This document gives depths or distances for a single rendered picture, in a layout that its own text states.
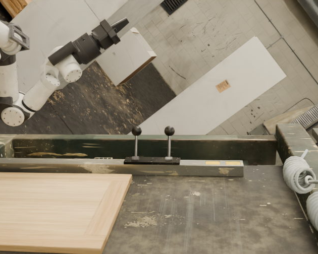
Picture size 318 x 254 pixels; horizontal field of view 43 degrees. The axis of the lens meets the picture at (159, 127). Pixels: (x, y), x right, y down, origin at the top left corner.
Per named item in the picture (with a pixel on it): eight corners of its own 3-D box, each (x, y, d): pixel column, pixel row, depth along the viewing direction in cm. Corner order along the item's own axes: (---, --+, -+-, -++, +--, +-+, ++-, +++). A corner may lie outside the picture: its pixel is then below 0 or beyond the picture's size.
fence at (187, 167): (-9, 167, 156) (-11, 157, 155) (242, 170, 145) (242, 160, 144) (-16, 172, 151) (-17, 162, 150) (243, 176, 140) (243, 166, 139)
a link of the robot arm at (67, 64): (98, 67, 141) (71, 86, 141) (84, 47, 145) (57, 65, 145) (85, 52, 130) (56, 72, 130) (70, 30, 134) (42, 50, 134)
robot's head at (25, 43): (-14, 25, 108) (11, 19, 106) (5, 38, 116) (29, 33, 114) (-14, 47, 107) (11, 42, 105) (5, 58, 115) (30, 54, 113)
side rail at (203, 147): (21, 156, 181) (18, 133, 178) (273, 159, 168) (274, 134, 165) (15, 162, 176) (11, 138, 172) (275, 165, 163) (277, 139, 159)
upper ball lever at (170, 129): (163, 163, 146) (164, 126, 149) (174, 163, 145) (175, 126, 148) (162, 162, 142) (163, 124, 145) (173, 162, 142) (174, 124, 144)
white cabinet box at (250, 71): (134, 130, 571) (254, 37, 513) (159, 163, 571) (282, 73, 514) (120, 139, 512) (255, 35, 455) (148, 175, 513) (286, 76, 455)
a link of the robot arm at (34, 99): (55, 97, 140) (23, 133, 146) (57, 83, 148) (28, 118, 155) (28, 79, 135) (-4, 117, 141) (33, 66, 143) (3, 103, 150)
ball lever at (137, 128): (130, 163, 147) (132, 126, 150) (141, 163, 147) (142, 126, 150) (129, 161, 144) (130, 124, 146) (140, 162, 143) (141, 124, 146)
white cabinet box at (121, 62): (103, 56, 667) (135, 27, 647) (124, 83, 668) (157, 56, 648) (92, 56, 624) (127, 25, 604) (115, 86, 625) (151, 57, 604)
